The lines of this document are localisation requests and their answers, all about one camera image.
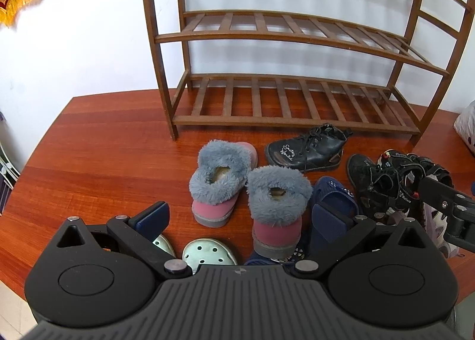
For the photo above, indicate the black leather boot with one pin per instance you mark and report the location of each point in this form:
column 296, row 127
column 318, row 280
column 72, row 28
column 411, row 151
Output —
column 362, row 177
column 311, row 151

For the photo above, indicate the brown wooden shoe rack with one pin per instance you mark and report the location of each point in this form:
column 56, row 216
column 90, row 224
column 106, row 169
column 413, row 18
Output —
column 237, row 120

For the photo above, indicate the blue slipper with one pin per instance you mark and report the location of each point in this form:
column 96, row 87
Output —
column 334, row 195
column 259, row 260

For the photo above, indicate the pink boot with grey fur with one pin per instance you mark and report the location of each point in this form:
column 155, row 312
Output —
column 222, row 158
column 278, row 191

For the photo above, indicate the dark striped object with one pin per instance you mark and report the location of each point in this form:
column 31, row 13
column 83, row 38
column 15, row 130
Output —
column 5, row 177

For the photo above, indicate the white printed plastic bag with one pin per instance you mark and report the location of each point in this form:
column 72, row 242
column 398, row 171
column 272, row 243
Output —
column 467, row 128

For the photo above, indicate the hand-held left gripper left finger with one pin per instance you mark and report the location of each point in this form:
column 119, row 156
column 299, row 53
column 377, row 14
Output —
column 152, row 219

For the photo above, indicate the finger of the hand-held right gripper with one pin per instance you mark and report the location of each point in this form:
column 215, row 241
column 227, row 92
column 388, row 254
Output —
column 434, row 188

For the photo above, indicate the purple and white sneaker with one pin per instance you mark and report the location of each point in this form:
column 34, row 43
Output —
column 441, row 228

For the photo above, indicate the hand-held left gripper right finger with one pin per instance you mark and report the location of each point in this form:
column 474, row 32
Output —
column 326, row 225

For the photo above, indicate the mint green clog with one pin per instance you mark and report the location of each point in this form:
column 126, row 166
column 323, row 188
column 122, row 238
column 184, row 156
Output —
column 165, row 245
column 207, row 254

